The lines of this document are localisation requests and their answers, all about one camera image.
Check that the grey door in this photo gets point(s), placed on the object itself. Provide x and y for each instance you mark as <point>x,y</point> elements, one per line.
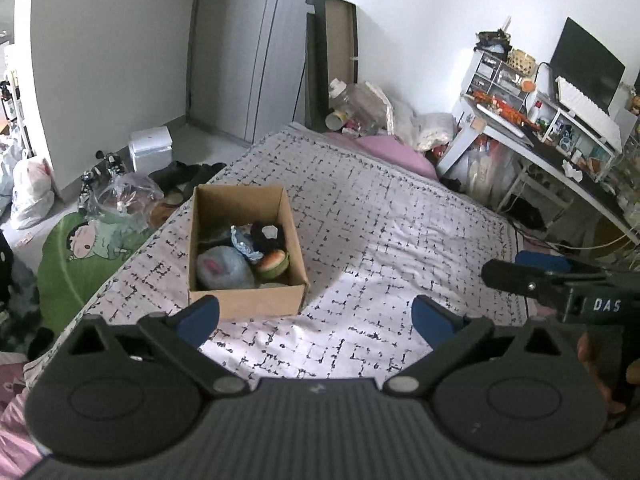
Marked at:
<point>240,50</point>

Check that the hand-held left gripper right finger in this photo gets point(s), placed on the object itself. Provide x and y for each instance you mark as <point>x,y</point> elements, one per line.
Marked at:
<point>435,320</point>

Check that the paper cup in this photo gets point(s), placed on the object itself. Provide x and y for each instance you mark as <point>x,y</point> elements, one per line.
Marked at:
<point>336,120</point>

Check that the black tripod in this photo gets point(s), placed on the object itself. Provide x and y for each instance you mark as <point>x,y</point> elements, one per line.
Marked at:
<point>100,175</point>

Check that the blue plush toy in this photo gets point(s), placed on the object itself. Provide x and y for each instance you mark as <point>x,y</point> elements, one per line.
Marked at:
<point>225,267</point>

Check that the black fuzzy plush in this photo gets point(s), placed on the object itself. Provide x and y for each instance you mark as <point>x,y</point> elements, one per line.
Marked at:
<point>267,242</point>

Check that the grey fuzzy rug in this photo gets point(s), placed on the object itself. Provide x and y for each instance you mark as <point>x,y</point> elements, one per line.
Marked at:
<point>22,300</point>

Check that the white and red plastic bag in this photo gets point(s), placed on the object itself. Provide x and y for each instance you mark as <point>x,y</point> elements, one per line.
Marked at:
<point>32,190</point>

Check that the white keyboard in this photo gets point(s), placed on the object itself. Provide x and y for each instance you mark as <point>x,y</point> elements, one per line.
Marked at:
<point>582,100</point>

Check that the white desk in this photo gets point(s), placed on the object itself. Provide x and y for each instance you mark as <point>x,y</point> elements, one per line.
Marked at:
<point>550,152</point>

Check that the pile of plastic bags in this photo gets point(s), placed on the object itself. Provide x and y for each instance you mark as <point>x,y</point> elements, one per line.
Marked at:
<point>400,115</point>

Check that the black monitor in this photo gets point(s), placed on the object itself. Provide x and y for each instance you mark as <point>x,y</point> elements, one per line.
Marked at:
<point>585,65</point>

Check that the brown cardboard sheet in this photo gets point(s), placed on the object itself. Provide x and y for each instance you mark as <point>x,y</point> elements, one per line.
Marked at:
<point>342,35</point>

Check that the white storage rack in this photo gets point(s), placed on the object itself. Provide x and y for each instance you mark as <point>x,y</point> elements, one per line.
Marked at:
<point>12,110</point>

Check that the dark board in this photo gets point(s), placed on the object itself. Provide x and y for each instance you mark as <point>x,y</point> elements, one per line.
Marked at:
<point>316,70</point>

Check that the person's right hand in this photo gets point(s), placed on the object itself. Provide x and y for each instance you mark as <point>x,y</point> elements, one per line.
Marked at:
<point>592,360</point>

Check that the cardboard box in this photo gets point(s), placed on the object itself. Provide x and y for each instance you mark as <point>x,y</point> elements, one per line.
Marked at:
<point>240,305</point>

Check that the pink cloth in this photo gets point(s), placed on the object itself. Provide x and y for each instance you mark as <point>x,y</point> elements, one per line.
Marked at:
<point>15,420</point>

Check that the clear plastic bag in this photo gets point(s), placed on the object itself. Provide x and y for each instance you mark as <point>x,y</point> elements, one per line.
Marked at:
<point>125,197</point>

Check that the black clothing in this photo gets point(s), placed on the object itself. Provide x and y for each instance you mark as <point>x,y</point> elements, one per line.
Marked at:
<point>185,175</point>

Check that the woven basket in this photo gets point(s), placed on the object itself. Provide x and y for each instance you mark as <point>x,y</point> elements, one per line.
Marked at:
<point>522,60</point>

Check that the watermelon slice toy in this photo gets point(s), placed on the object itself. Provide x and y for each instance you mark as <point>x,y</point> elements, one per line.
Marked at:
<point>272,262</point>

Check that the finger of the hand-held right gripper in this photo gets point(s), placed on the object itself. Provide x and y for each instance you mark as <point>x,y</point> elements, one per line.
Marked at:
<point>542,261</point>
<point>520,277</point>

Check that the green cartoon mat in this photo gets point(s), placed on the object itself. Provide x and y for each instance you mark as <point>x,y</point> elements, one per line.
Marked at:
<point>75,270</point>

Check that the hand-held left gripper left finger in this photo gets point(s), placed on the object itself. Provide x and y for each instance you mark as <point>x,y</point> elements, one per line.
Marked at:
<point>200,317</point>

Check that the pink pillow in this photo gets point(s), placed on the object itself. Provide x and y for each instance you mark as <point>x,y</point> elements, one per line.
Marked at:
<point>395,155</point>

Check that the white trash bin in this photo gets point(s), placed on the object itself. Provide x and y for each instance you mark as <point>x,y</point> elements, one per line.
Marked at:
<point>150,147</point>

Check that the black dice cushion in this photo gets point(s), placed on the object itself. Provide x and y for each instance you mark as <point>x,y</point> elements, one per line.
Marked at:
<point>5,270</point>

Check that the clear plastic jar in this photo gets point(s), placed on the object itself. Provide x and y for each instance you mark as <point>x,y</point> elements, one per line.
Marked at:
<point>337,92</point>

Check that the blue plastic packet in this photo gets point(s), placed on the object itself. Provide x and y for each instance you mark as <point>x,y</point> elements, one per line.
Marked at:
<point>242,242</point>

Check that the white drawer organizer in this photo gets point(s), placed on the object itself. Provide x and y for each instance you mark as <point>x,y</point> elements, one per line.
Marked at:
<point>492,77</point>

